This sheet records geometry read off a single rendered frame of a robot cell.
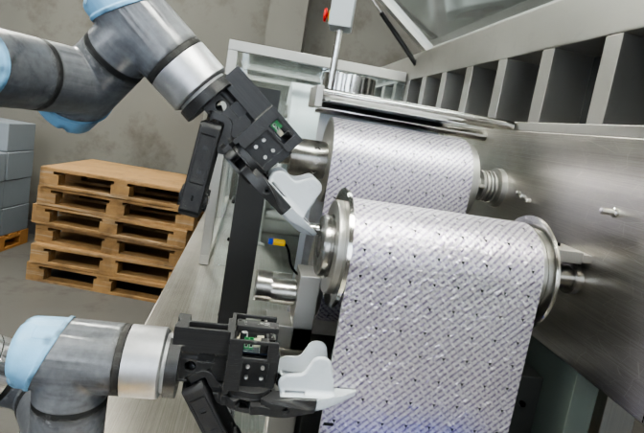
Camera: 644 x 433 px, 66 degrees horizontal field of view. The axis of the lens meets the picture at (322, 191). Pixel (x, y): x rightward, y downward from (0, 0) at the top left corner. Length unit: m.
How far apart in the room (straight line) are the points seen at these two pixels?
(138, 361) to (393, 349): 0.28
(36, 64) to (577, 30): 0.71
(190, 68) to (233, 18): 3.94
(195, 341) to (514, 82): 0.75
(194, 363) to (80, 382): 0.11
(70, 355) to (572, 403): 0.60
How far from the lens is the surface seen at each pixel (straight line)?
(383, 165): 0.79
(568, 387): 0.76
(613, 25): 0.80
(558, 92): 0.91
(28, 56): 0.56
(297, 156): 0.81
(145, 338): 0.57
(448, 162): 0.83
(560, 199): 0.79
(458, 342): 0.63
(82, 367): 0.58
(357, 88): 1.26
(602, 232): 0.71
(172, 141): 4.56
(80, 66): 0.60
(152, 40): 0.58
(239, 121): 0.59
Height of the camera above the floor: 1.39
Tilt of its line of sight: 7 degrees down
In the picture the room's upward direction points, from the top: 10 degrees clockwise
